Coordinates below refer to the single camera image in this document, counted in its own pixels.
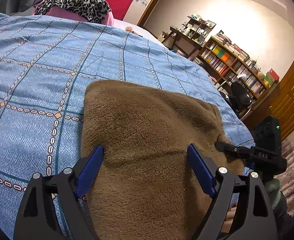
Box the leopard print blanket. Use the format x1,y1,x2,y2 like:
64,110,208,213
33,0,114,26

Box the blue patterned bedspread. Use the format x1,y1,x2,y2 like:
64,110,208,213
0,13,254,238

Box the black office chair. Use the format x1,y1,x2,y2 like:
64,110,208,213
218,80,253,121

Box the pink blanket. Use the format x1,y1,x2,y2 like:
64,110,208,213
32,0,114,26

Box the dark wooden side table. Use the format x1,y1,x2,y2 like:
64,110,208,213
161,26,203,58

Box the wooden bookshelf with books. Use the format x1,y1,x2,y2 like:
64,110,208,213
194,33,271,101

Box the brown fleece pants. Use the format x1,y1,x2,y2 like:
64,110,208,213
81,80,244,239

